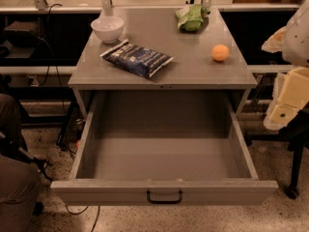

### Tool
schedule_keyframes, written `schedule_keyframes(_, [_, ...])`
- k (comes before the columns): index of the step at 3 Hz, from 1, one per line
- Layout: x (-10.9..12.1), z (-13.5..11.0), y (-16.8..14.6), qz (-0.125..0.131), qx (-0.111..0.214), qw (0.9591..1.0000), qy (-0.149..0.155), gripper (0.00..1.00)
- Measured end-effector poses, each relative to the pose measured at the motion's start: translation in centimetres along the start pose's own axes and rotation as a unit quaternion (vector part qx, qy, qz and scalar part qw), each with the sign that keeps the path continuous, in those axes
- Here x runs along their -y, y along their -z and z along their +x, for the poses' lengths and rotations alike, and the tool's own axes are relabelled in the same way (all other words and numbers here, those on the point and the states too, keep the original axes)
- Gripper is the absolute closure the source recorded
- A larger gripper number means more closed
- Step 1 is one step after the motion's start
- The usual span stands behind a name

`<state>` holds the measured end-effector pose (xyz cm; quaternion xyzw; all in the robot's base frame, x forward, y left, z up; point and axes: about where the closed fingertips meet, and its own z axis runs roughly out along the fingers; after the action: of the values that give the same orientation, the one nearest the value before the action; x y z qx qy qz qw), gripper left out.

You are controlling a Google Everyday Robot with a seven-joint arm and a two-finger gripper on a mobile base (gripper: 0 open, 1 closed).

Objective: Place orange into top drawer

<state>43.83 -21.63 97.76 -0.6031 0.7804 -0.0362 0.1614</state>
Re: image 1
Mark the blue chip bag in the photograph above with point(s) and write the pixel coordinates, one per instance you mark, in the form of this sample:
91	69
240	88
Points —
136	59

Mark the person's leg in brown trousers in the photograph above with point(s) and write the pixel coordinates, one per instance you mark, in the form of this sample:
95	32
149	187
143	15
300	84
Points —
19	181

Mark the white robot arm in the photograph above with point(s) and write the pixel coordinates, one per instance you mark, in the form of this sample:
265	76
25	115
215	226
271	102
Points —
296	38

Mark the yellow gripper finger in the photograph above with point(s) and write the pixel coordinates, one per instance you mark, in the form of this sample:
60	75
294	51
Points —
290	94
275	42

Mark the black drawer handle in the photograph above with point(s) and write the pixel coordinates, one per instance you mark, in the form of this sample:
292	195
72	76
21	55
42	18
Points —
159	198

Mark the green snack bag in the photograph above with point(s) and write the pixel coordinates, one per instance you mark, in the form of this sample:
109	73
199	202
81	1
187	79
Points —
191	17

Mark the dark box on shelf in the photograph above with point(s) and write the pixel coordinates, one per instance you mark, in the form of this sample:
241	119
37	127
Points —
23	33

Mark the open grey top drawer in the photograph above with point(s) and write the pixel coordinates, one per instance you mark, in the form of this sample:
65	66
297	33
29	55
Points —
162	141

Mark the grey metal cabinet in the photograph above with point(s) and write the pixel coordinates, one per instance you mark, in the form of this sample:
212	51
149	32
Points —
192	67

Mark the orange fruit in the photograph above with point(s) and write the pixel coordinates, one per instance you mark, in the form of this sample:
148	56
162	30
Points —
220	52

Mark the white ceramic bowl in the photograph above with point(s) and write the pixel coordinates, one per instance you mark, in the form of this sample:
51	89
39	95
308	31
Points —
108	28

